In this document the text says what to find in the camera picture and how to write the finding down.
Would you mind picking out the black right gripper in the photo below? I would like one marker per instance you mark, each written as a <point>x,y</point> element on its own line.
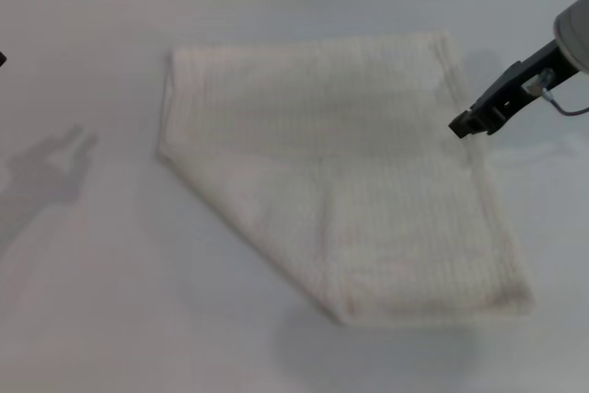
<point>515,84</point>

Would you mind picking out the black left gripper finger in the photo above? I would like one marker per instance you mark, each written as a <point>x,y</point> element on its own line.
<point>2,59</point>

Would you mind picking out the white waffle-weave towel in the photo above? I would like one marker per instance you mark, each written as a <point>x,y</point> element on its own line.
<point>322,167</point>

